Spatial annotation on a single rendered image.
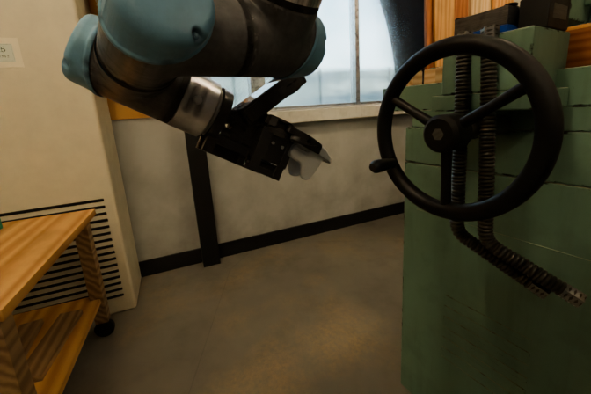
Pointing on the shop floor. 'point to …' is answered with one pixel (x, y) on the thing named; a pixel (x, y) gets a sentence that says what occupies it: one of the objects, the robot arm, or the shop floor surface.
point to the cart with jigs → (11, 368)
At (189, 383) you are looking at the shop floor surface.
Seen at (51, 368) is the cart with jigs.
